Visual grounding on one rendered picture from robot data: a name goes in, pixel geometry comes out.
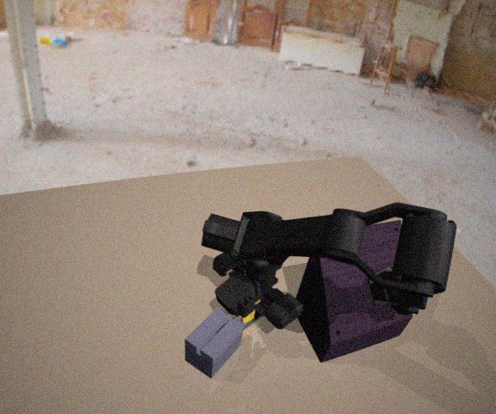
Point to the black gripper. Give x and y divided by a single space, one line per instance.
279 309

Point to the gold coin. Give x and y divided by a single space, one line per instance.
250 316

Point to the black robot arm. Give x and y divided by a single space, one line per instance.
263 240

